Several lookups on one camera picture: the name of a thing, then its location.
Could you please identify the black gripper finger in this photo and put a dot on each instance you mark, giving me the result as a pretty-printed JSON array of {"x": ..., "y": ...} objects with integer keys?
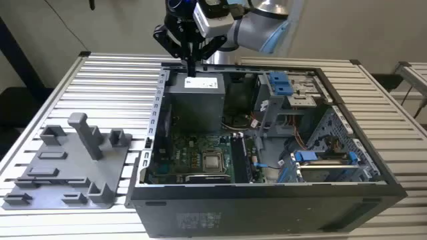
[
  {"x": 167, "y": 40},
  {"x": 211, "y": 47}
]

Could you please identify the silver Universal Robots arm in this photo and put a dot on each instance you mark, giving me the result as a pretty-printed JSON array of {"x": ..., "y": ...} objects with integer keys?
[{"x": 254, "y": 30}]

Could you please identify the gray power supply unit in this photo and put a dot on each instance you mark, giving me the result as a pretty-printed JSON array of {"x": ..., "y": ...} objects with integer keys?
[{"x": 195, "y": 107}]

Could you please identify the blue disk carrier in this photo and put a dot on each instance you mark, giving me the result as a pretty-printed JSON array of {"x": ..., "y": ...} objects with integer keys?
[{"x": 279, "y": 83}]

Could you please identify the black table corner cap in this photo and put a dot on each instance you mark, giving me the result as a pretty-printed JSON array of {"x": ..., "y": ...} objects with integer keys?
[
  {"x": 356, "y": 62},
  {"x": 86, "y": 53}
]

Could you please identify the black hanging object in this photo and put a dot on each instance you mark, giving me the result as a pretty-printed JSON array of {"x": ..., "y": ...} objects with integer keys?
[{"x": 91, "y": 5}]

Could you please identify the black cooler fan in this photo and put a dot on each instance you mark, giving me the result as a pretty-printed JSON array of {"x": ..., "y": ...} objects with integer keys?
[{"x": 238, "y": 121}]

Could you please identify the metal drive cage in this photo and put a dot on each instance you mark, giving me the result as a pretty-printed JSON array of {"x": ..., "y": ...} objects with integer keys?
[{"x": 301, "y": 100}]

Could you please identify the green motherboard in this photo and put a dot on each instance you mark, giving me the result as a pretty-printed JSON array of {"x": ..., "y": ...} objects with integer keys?
[{"x": 187, "y": 152}]

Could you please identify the silver CPU in socket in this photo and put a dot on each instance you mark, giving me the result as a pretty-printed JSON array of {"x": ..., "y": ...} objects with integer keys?
[{"x": 213, "y": 163}]

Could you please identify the black graphics card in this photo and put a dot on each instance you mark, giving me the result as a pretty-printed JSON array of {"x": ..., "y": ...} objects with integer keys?
[{"x": 209, "y": 178}]

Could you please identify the black box beside table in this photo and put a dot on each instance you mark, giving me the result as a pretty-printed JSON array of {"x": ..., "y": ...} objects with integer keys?
[{"x": 388, "y": 82}]

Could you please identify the hard disk in blue carrier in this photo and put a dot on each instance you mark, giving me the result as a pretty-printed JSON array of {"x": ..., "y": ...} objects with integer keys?
[{"x": 321, "y": 162}]

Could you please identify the gray plastic parts rack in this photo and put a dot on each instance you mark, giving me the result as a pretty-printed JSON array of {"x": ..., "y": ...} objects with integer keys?
[{"x": 81, "y": 175}]

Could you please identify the metal side table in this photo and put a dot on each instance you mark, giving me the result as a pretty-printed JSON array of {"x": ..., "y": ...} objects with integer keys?
[{"x": 414, "y": 75}]

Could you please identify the black open PC case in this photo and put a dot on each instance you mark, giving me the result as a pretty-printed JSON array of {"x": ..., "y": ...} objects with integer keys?
[{"x": 254, "y": 207}]

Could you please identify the dark furniture frame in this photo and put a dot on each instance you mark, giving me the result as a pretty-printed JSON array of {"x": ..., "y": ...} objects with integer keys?
[{"x": 21, "y": 105}]

